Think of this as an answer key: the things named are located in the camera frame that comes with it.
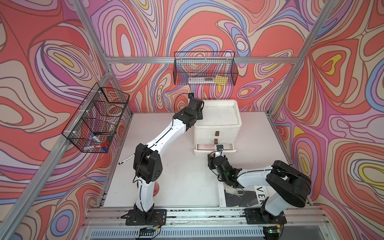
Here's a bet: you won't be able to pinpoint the white plastic drawer cabinet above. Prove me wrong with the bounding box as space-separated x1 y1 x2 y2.
194 100 242 158

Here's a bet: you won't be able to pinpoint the pink umbrella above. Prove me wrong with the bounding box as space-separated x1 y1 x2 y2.
197 144 216 151

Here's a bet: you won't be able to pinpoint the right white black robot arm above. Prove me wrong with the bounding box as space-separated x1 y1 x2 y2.
208 151 312 217

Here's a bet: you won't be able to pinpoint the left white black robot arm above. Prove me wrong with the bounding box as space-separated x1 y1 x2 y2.
133 97 204 214

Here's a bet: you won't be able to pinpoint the black white magazine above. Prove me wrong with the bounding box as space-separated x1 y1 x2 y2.
218 182 269 208

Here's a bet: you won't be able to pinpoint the transparent box in basket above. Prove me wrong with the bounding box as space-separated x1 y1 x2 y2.
188 77 215 85

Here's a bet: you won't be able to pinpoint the yellow item in basket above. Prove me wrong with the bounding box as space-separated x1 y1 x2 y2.
214 75 229 86

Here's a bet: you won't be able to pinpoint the black white marker pen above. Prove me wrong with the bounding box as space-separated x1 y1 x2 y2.
118 154 135 165

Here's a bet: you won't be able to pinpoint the blue red marker pens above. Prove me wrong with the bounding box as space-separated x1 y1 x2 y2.
90 134 111 153

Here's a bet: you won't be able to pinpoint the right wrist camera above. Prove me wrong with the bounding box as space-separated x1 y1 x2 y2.
216 145 224 152

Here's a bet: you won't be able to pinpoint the black wire basket back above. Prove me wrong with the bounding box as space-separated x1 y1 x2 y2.
173 50 239 86

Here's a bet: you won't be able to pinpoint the black wire basket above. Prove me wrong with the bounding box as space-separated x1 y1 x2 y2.
62 83 130 154
173 50 239 86

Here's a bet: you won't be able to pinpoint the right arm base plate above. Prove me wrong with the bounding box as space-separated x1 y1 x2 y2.
243 208 287 226

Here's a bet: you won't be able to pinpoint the aluminium frame rails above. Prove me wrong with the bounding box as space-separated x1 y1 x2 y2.
1 1 327 240

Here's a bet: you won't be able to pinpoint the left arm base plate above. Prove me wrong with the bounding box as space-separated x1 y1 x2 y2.
121 209 167 226

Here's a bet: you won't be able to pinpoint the black wire basket left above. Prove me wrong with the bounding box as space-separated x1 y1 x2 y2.
62 83 130 154

